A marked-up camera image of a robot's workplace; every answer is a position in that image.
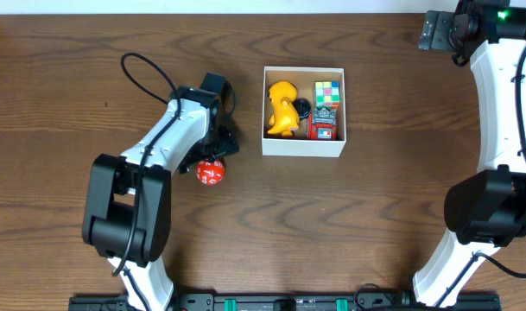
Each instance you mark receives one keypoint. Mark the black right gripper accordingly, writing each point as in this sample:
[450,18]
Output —
[437,31]

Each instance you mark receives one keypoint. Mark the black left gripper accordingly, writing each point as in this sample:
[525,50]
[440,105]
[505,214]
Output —
[224,144]

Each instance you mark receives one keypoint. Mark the red ball with white letters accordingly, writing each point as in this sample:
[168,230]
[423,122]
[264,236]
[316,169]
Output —
[210,173]

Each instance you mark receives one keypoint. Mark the orange dinosaur toy figure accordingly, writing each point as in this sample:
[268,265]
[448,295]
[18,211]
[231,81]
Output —
[285,119]

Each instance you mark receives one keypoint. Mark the black round lens cap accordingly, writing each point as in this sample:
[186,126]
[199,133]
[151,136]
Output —
[303,107]

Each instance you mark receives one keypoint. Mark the red toy robot car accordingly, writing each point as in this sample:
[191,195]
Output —
[322,125]

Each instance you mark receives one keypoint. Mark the white cardboard box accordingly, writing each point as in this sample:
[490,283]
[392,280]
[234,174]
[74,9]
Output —
[303,78]

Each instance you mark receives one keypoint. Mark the colourful puzzle cube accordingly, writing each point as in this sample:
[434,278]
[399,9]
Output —
[327,95]

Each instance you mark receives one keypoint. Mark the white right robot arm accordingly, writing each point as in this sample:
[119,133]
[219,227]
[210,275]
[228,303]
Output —
[487,211]

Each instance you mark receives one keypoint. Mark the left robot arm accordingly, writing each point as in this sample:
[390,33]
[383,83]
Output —
[128,204]

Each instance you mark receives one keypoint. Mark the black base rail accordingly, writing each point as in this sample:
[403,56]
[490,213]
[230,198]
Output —
[365,300]

